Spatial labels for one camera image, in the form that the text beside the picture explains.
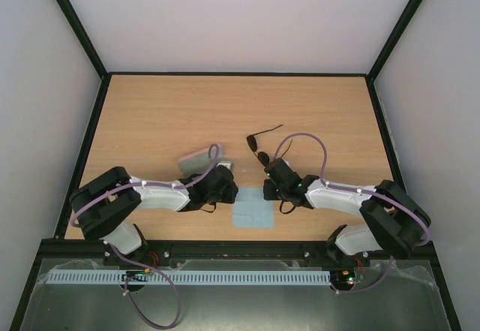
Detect pink grey glasses case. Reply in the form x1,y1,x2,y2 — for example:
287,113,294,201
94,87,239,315
178,145,225,176

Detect light blue cleaning cloth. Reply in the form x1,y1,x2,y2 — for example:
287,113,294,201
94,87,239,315
232,188,275,229

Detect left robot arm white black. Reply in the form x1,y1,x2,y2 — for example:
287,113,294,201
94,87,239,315
70,164,239,265

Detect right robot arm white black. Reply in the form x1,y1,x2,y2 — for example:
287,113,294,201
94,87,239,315
263,158,431,265

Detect black sunglasses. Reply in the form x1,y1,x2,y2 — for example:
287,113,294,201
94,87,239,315
246,125,282,167

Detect light blue slotted cable duct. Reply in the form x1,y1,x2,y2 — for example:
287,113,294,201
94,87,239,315
46,269,331,286

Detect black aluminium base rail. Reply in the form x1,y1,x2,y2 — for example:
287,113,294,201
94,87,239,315
39,239,438,263

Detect black frame post left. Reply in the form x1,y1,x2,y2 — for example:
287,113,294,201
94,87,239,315
39,0,110,80

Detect black frame post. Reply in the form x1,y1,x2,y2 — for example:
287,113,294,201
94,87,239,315
39,0,110,80
367,0,424,82

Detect black frame post right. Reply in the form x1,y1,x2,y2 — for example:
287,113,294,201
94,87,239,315
367,0,424,82

